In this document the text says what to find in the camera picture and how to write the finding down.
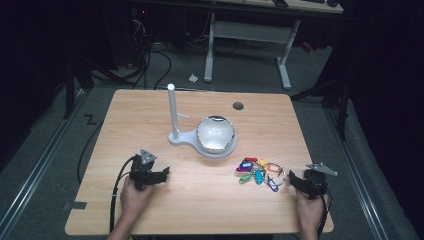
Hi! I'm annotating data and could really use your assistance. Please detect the black tape strip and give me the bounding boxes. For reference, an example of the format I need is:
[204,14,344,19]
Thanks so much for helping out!
[62,201,88,212]

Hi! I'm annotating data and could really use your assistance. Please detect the person's right hand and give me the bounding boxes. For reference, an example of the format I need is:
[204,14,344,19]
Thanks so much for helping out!
[294,189,330,234]

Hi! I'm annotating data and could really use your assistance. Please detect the black computer tower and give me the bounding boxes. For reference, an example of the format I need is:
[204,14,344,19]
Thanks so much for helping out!
[106,4,153,72]

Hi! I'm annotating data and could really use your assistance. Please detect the metal floor rail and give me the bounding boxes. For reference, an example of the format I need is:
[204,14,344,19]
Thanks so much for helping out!
[0,88,93,236]
[324,106,391,240]

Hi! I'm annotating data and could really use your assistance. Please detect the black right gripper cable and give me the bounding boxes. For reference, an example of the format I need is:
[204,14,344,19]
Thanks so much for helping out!
[308,176,333,238]

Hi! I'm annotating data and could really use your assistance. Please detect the white stand with pole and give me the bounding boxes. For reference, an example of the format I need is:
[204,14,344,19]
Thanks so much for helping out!
[166,83,239,159]

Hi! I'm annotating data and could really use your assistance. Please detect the black floor cables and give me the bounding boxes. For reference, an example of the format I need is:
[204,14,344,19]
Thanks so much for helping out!
[89,13,214,91]

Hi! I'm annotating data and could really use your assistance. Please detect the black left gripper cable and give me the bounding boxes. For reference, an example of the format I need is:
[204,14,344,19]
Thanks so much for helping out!
[108,155,137,234]

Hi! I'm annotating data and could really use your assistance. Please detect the black metal stand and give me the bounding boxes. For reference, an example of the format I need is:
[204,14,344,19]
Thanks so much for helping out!
[62,54,96,120]

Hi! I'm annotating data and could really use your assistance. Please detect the person's left hand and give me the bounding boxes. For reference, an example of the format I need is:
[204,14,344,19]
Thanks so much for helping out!
[119,175,156,222]

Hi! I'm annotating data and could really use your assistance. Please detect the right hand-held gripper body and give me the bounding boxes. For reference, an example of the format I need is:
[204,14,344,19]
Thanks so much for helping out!
[301,162,339,201]

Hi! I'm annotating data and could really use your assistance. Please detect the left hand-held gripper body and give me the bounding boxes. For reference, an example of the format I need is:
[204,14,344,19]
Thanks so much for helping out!
[129,148,158,192]

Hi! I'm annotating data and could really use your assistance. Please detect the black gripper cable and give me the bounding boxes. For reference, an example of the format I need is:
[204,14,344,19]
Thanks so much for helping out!
[308,176,333,238]
[108,155,137,234]

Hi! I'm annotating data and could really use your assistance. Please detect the desk with white metal legs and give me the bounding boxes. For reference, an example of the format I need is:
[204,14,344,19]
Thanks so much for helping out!
[126,0,345,91]

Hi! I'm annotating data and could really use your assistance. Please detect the shiny silver metal bowl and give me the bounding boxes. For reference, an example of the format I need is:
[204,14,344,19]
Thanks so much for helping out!
[195,115,237,155]

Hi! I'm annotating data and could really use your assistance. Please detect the bunch of coloured key tags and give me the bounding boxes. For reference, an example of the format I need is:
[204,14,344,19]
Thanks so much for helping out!
[234,156,288,193]

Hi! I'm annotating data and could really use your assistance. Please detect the thin black floor cable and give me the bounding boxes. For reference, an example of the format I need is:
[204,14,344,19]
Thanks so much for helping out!
[76,120,105,185]

